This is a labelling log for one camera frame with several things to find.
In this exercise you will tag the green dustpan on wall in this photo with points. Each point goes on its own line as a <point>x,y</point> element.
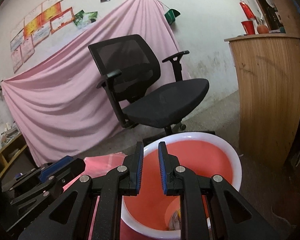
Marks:
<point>171,16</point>

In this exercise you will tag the wooden cabinet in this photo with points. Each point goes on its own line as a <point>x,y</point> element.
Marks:
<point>268,74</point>

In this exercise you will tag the wooden low shelf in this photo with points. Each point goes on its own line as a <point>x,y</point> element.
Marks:
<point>11,152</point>

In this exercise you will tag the pink hanging sheet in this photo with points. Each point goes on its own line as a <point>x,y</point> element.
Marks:
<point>56,104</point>

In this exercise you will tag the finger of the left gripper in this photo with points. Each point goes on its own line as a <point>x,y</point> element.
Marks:
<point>50,170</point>

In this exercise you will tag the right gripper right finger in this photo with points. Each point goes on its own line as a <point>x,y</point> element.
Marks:
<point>211,208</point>

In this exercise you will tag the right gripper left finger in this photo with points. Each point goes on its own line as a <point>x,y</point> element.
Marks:
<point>91,207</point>

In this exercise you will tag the red plastic cup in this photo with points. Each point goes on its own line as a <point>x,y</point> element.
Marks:
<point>248,27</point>

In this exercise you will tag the stack of papers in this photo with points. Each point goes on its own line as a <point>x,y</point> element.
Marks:
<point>10,132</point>

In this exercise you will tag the pink checked tablecloth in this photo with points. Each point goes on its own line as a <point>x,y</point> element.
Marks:
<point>99,166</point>

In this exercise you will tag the black office chair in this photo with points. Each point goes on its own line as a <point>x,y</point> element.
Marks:
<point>128,69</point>

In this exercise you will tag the orange fruit on cabinet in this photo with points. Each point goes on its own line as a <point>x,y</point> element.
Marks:
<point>262,29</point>

